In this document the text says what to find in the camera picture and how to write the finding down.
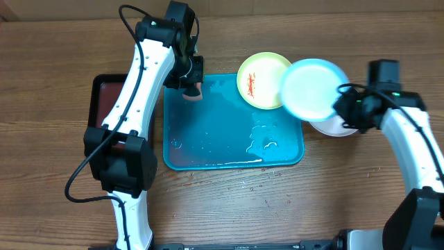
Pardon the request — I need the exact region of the green and pink sponge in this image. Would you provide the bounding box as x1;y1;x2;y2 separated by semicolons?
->
182;83;203;101

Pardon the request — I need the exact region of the white plate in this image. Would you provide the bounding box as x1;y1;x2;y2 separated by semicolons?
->
310;115;357;137

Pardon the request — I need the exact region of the light blue plate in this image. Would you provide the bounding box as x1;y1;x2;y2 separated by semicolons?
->
279;58;349;122

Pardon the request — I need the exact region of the yellow-green plate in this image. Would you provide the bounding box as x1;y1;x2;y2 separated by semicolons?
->
237;52;291;110

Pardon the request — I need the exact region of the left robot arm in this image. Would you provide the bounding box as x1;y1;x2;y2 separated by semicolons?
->
73;1;205;249

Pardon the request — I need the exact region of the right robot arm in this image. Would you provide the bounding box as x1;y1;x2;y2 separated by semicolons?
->
332;59;443;250

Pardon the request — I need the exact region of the teal plastic tray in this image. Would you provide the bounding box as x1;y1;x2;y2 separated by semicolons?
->
163;74;305;171

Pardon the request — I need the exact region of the dark red tray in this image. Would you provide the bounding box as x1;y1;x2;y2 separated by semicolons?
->
84;73;155;161

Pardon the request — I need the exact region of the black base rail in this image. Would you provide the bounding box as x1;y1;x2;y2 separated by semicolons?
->
88;238;348;250

